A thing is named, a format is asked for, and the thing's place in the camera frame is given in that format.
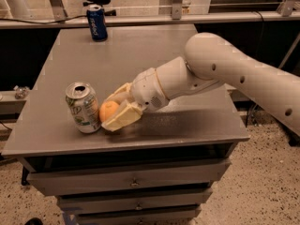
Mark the blue pepsi can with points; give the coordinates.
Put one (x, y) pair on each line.
(96, 20)

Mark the orange fruit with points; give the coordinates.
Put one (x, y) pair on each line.
(107, 109)

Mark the small shiny object on ledge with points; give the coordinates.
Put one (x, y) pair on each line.
(21, 92)

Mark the middle grey drawer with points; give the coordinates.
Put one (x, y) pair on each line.
(135, 200)

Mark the grey drawer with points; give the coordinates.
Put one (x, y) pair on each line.
(135, 200)
(130, 217)
(129, 177)

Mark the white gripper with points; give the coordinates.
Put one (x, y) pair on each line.
(145, 89)

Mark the green 7up can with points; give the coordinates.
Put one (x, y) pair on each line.
(83, 105)

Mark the bottom grey drawer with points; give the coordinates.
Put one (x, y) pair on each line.
(130, 217)

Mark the top grey drawer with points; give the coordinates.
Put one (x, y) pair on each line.
(129, 177)

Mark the grey drawer cabinet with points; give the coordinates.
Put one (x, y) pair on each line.
(46, 140)

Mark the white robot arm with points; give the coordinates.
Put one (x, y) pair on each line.
(209, 62)

